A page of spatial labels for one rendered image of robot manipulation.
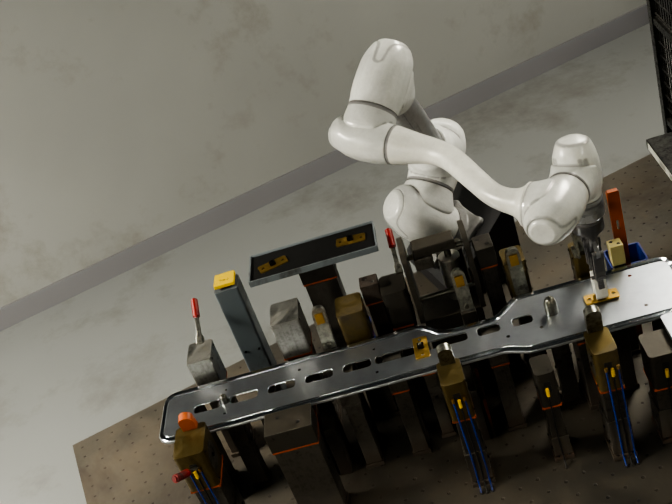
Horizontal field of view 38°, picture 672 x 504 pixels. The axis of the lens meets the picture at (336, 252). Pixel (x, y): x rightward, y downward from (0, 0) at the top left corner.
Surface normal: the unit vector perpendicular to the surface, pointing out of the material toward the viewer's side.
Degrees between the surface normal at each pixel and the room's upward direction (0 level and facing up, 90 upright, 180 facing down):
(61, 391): 0
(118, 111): 90
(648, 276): 0
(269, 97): 90
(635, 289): 0
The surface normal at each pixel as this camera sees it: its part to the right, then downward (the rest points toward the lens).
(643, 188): -0.29, -0.81
